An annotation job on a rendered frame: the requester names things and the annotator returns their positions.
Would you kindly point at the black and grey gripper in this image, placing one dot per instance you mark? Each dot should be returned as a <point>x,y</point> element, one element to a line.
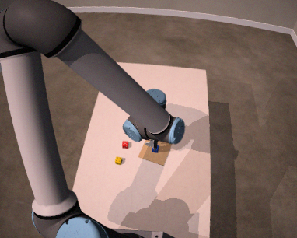
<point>152,143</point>

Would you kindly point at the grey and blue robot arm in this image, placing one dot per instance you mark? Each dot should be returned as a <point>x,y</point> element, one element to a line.
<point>51,29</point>

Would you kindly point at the brown square mat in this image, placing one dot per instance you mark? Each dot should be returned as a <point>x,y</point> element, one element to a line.
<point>155,157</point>

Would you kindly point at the yellow die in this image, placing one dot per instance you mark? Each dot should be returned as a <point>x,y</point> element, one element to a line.
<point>118,160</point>

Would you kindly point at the red die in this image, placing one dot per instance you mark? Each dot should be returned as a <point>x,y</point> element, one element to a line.
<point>125,145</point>

